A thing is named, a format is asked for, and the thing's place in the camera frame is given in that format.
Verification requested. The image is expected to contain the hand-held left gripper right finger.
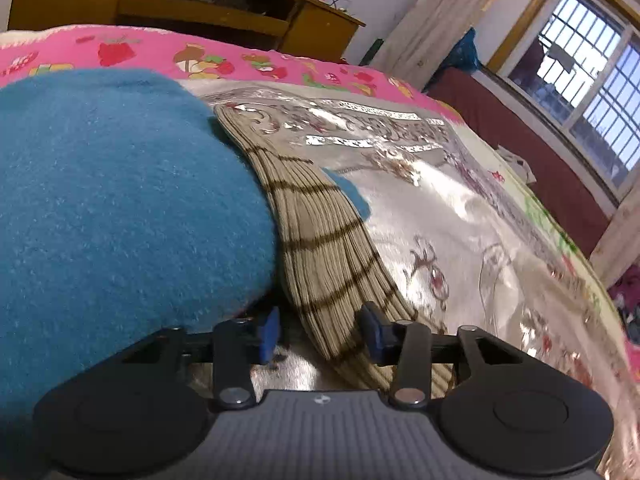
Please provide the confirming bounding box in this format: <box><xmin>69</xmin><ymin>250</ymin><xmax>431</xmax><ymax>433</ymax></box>
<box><xmin>355</xmin><ymin>301</ymin><xmax>526</xmax><ymax>409</ymax></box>

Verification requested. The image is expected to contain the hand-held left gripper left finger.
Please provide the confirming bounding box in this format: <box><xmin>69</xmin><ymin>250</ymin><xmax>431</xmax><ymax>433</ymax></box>
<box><xmin>120</xmin><ymin>306</ymin><xmax>282</xmax><ymax>408</ymax></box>

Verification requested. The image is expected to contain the beige striped knit sweater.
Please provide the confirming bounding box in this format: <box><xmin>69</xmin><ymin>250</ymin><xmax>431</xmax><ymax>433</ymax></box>
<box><xmin>214</xmin><ymin>102</ymin><xmax>453</xmax><ymax>401</ymax></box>

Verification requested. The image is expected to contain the blue fleece garment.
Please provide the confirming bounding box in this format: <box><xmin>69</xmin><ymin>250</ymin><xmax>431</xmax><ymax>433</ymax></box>
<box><xmin>0</xmin><ymin>67</ymin><xmax>372</xmax><ymax>466</ymax></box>

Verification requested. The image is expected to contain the dark clothes pile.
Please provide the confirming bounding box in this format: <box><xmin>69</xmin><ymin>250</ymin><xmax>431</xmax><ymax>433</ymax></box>
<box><xmin>607</xmin><ymin>265</ymin><xmax>640</xmax><ymax>331</ymax></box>

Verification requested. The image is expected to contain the silver floral bed cover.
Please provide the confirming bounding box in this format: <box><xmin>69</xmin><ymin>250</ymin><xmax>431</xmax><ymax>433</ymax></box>
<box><xmin>177</xmin><ymin>77</ymin><xmax>640</xmax><ymax>480</ymax></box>

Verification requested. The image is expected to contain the white cloth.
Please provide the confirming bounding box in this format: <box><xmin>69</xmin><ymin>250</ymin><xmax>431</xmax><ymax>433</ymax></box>
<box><xmin>497</xmin><ymin>145</ymin><xmax>538</xmax><ymax>186</ymax></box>

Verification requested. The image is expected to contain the maroon sofa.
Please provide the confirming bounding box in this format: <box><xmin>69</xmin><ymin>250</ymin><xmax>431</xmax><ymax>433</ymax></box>
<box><xmin>425</xmin><ymin>67</ymin><xmax>613</xmax><ymax>256</ymax></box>

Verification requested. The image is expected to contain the beige curtain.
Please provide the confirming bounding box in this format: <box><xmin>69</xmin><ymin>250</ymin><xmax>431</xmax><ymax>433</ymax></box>
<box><xmin>590</xmin><ymin>180</ymin><xmax>640</xmax><ymax>286</ymax></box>
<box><xmin>370</xmin><ymin>0</ymin><xmax>558</xmax><ymax>91</ymax></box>

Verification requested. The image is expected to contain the blue plastic bag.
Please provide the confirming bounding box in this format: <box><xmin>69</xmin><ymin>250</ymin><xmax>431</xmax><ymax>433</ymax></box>
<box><xmin>447</xmin><ymin>27</ymin><xmax>481</xmax><ymax>76</ymax></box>

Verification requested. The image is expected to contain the pink printed blanket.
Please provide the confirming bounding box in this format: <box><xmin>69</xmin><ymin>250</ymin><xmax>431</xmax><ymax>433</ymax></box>
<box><xmin>0</xmin><ymin>25</ymin><xmax>626</xmax><ymax>321</ymax></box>

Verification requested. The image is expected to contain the yellow wooden desk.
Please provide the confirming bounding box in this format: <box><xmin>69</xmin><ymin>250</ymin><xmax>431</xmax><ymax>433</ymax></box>
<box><xmin>7</xmin><ymin>0</ymin><xmax>367</xmax><ymax>63</ymax></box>

